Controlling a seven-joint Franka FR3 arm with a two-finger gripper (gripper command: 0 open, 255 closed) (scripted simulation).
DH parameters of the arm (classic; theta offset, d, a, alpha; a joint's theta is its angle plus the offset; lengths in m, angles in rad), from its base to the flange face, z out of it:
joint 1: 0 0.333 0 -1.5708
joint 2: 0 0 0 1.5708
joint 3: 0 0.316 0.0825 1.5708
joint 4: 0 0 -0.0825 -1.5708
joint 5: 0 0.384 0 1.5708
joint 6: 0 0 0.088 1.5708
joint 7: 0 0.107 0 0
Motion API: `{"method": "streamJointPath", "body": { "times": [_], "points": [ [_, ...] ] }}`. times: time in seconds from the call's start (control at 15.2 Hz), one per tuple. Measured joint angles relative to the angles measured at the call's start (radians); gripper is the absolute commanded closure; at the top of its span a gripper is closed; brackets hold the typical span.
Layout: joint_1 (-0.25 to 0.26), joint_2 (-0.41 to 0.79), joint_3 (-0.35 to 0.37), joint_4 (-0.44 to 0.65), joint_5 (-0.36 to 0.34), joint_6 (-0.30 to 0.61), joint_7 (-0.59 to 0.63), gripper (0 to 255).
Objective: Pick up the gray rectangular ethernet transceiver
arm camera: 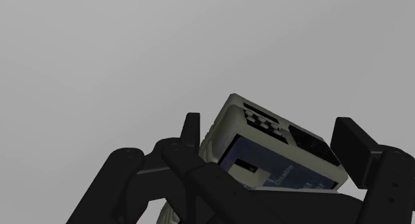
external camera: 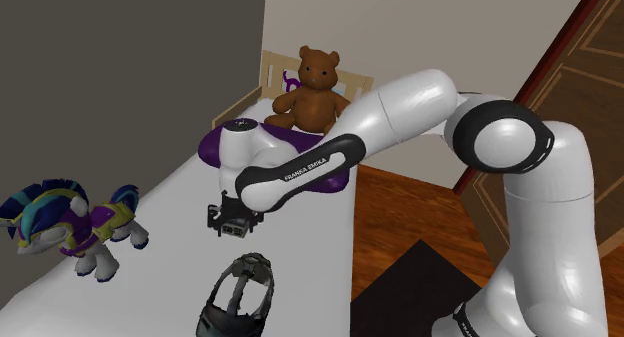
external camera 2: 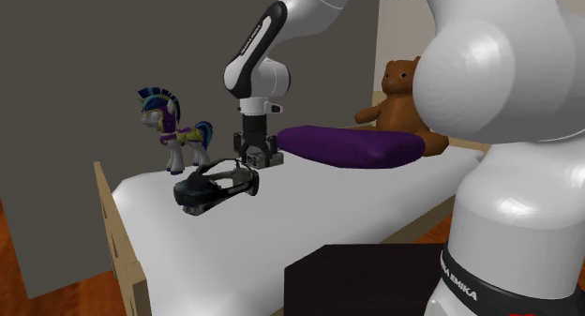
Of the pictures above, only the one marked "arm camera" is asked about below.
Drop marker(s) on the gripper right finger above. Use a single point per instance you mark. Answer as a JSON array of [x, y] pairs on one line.
[[373, 161]]

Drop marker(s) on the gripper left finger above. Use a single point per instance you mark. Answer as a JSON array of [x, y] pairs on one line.
[[136, 184]]

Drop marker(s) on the beige handheld device with screen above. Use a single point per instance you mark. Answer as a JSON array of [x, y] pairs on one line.
[[278, 152]]

